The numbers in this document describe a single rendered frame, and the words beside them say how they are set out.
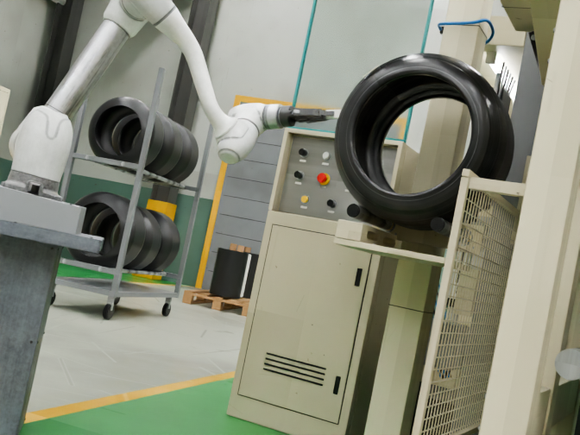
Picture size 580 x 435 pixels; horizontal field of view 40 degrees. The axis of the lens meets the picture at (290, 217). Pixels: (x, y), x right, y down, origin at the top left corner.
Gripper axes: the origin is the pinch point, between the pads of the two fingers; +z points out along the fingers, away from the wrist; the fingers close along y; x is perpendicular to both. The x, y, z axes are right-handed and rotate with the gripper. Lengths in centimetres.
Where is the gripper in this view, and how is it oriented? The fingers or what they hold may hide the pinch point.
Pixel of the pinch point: (335, 114)
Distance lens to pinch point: 275.1
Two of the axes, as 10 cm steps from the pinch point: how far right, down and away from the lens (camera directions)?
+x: -0.8, 9.9, -1.1
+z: 9.0, 0.2, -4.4
